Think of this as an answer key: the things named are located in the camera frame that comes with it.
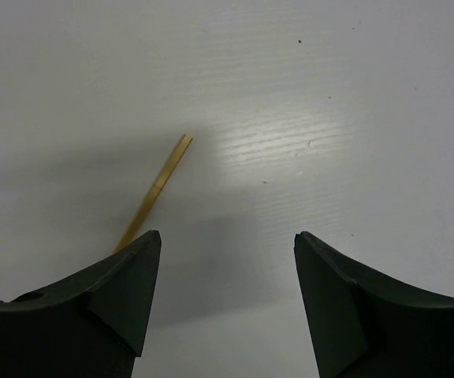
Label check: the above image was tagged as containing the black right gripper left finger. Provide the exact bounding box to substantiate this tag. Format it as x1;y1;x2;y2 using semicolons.
0;231;162;377

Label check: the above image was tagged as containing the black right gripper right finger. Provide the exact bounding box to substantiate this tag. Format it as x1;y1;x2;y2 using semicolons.
294;232;454;377

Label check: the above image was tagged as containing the tan wooden makeup pencil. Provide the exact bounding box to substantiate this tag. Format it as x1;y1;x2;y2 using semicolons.
113;133;193;254

